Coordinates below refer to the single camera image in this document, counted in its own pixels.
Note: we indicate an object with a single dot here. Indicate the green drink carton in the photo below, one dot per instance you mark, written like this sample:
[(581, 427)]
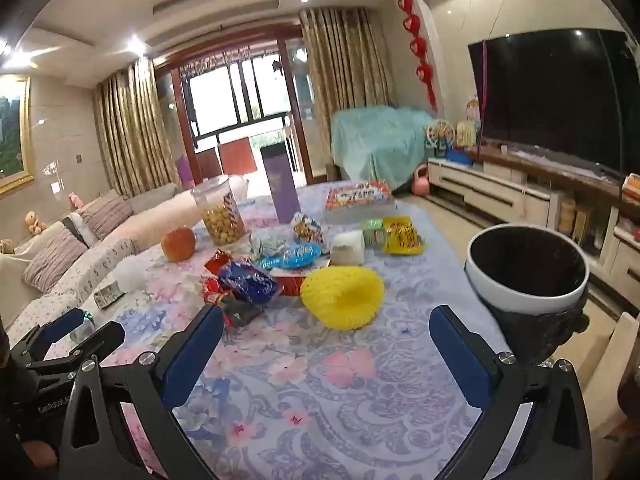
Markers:
[(372, 232)]

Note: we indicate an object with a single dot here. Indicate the toy ferris wheel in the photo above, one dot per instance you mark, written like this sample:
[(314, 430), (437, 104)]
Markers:
[(440, 135)]

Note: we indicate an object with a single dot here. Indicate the black flat television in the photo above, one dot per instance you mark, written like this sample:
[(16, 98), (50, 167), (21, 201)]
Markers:
[(555, 105)]

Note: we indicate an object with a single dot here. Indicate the colourful picture book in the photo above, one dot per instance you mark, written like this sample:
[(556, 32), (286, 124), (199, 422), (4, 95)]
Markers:
[(357, 200)]

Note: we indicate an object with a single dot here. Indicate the beige wooden chair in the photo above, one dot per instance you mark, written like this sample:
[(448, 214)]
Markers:
[(607, 360)]

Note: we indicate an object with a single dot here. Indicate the teal cloth cover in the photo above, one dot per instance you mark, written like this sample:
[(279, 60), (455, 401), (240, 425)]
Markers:
[(375, 145)]

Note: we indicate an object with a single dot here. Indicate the gold framed painting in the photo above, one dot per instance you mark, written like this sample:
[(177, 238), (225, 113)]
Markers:
[(12, 130)]

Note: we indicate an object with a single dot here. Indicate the red box with white label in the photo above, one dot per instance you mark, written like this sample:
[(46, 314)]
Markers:
[(290, 286)]

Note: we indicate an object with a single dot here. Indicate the red apple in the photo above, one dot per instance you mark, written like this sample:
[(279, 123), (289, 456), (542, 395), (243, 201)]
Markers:
[(178, 244)]

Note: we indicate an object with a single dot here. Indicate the white foam fruit net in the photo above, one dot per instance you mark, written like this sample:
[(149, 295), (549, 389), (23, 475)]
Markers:
[(130, 275)]

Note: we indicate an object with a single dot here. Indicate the silver wrapper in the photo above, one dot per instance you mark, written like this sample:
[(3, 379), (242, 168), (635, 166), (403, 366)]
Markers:
[(265, 242)]

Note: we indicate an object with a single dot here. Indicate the white television cabinet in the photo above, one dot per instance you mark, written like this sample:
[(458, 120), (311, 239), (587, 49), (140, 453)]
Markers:
[(495, 195)]

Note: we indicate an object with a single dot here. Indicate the red snack packet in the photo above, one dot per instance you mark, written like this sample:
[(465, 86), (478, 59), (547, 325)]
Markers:
[(220, 262)]

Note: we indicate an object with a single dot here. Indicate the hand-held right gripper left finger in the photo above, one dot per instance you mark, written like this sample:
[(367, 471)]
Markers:
[(192, 355)]

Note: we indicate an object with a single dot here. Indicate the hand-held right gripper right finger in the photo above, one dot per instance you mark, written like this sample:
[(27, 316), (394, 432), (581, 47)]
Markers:
[(460, 355)]

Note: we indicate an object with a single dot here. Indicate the pink plush toy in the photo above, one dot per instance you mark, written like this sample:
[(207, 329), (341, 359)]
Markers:
[(75, 200)]

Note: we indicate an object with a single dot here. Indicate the wooden framed glass door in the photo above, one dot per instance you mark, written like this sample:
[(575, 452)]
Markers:
[(235, 100)]

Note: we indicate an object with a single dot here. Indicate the red balcony chair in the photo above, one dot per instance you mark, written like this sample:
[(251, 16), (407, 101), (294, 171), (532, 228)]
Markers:
[(235, 152)]

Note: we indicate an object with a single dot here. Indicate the light floral sofa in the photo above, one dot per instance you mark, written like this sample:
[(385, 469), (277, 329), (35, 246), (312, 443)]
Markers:
[(75, 270)]

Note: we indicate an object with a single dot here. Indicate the pink toy kettlebell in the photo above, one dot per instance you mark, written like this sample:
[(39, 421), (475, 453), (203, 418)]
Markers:
[(422, 182)]

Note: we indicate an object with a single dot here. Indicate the colourful toy house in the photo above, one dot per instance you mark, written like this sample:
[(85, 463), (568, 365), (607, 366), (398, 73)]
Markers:
[(470, 130)]

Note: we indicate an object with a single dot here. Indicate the small brown plush toy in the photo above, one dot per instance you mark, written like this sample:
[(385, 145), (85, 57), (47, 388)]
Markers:
[(35, 222)]

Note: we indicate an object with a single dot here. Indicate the yellow snack bag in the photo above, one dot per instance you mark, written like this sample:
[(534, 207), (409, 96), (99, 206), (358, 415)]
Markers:
[(402, 235)]

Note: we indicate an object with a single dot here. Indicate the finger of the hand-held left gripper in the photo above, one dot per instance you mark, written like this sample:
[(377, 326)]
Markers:
[(100, 334), (65, 321)]

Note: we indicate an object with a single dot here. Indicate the yellow foam fruit net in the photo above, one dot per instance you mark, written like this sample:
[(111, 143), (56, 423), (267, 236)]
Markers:
[(345, 300)]

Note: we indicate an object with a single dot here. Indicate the red wrapper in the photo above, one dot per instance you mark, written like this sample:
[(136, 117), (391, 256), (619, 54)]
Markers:
[(212, 292)]

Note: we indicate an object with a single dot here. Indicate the pink striped cushion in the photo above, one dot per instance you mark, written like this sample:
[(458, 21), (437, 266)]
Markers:
[(107, 215), (52, 260)]

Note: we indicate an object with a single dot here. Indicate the white bin with black bag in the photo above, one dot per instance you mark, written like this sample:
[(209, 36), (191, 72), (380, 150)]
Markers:
[(525, 305)]

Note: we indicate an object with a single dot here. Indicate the blue toy set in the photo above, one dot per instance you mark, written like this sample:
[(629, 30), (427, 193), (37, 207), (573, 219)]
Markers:
[(457, 156)]

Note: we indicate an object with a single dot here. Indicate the person's left hand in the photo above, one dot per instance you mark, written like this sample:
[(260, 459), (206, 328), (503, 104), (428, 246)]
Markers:
[(40, 448)]

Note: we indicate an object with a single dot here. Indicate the red hanging heart decorations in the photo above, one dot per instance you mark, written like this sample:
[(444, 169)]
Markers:
[(417, 50)]

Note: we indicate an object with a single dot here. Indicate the blue snack wrapper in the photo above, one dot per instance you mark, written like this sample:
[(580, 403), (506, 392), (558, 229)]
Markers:
[(247, 282)]

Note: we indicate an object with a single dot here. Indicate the small printed paper slip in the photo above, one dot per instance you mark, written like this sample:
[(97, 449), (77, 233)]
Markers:
[(107, 296)]

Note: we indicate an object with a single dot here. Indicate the dark wrapper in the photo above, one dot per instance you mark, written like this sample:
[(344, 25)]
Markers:
[(242, 312)]

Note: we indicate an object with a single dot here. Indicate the green foil candy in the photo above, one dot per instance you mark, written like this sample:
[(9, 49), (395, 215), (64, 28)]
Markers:
[(87, 316)]

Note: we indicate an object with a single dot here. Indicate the clear jar of snack balls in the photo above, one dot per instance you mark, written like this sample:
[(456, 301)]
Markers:
[(220, 212)]

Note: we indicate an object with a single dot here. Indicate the colourful cartoon wrapper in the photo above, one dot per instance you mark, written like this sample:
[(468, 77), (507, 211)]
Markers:
[(310, 227)]

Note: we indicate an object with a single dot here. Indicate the gold patterned curtain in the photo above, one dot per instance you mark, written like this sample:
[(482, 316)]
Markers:
[(345, 85), (132, 130)]

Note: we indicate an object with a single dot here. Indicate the blue fish-shaped packet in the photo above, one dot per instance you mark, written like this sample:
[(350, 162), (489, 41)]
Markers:
[(292, 258)]

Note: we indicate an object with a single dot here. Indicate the purple thermos bottle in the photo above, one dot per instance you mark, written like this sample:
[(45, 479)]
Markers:
[(280, 185)]

